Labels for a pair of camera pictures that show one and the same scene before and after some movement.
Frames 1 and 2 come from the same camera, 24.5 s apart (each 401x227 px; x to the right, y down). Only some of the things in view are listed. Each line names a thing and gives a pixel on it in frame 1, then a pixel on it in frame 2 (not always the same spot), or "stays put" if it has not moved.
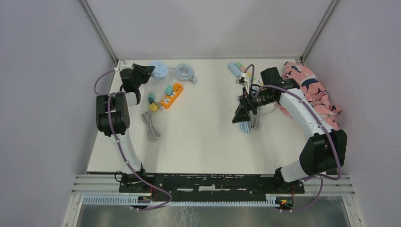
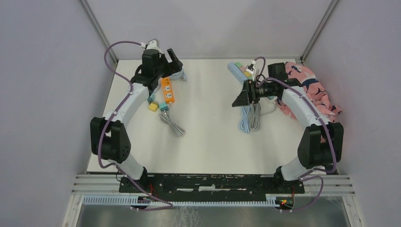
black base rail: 211,187 stays put
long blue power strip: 234,70 stays put
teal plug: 169,90 → 163,106
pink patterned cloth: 314,92 stays put
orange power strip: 168,100 → 168,90
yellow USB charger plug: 154,106 stays put
